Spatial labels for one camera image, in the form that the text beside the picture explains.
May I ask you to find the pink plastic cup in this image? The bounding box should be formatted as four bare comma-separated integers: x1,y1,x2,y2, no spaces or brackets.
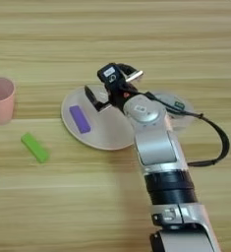
0,77,16,126

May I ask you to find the purple rectangular block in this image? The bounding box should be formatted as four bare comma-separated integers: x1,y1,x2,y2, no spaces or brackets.
69,104,92,135

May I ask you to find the beige round plate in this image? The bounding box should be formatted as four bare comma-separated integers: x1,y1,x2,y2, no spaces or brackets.
60,84,137,152

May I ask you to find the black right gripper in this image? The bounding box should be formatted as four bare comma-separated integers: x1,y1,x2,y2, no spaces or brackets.
84,63,144,113

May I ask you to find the small black box white label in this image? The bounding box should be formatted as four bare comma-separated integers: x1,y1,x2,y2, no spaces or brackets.
96,62,126,89

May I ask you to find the clear plastic round container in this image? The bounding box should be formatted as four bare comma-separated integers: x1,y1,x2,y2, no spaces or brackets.
150,92,196,132

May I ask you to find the green rectangular block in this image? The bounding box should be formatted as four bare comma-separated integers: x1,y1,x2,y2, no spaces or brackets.
21,132,51,164

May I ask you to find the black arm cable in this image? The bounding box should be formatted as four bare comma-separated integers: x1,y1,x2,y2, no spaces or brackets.
143,92,231,168

